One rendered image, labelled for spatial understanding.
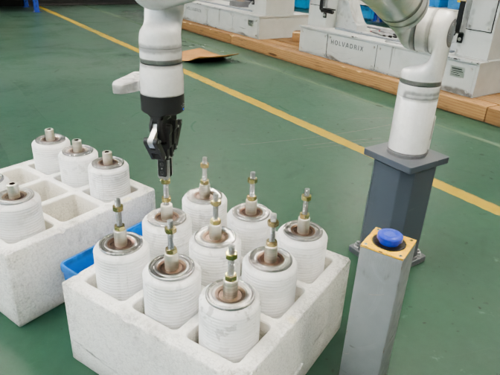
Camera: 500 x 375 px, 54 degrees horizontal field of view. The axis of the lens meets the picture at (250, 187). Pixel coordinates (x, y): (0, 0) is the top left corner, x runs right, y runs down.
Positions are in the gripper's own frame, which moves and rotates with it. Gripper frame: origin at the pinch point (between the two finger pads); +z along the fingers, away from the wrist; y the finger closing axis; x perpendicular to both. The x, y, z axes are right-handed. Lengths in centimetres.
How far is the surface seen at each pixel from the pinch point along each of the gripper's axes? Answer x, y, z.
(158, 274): -5.5, -18.0, 10.5
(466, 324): -63, 16, 36
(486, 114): -99, 179, 32
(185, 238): -4.3, -1.6, 13.7
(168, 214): -0.6, -0.8, 9.4
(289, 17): 28, 350, 10
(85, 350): 10.3, -16.9, 31.5
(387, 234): -40.2, -8.1, 3.0
